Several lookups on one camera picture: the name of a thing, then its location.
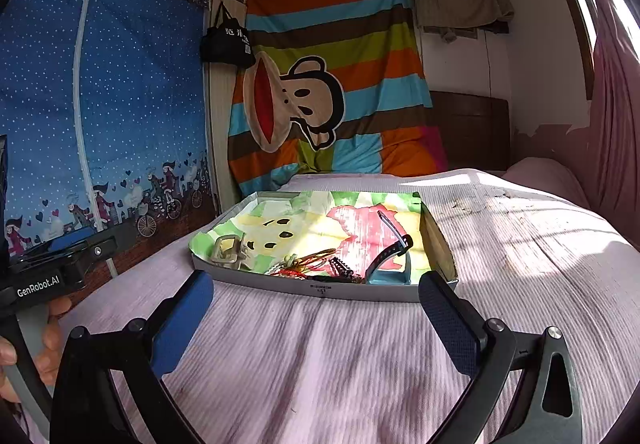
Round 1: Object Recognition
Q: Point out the pink pillow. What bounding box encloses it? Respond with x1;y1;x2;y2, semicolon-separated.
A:
502;157;590;209

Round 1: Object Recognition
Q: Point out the striped monkey print blanket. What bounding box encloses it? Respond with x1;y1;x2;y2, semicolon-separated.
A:
228;0;448;195

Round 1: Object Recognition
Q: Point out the grey shallow cardboard box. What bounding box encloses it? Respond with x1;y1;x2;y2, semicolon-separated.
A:
189;190;458;302

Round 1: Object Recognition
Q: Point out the pink window curtain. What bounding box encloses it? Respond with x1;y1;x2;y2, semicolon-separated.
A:
586;0;639;245

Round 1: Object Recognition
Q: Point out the window with frame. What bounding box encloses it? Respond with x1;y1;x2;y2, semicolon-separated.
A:
578;0;639;100

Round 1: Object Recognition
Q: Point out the dark wooden headboard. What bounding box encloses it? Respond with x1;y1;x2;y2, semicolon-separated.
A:
431;90;511;172

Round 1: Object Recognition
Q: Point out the colourful printed paper liner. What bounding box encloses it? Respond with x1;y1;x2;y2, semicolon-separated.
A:
189;190;432;285

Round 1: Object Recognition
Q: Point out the brown hair tie yellow bead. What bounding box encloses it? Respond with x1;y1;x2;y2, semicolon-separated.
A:
267;249;336;279

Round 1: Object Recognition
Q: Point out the blue bicycle print wardrobe cover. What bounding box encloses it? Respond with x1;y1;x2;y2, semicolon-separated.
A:
1;0;214;256

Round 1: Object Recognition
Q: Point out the blue kids smartwatch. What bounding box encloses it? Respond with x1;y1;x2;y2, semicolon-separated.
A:
364;211;413;286

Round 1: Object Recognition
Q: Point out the red braided string bracelet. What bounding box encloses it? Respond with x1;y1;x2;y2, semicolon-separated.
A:
269;259;312;281

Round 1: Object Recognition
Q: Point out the black hanging tote bag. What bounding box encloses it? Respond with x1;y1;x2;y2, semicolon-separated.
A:
200;2;256;70

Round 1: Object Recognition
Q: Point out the beige hair claw clip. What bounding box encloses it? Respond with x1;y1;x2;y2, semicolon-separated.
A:
209;235;247;271

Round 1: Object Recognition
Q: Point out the khaki cloth hanging on wall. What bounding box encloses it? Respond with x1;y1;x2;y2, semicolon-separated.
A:
414;0;515;42

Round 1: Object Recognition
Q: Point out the person's left hand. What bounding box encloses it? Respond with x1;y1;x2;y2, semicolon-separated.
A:
0;295;74;405

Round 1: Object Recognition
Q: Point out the black white checkered hair clip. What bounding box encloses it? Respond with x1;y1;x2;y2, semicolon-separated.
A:
329;257;358;281

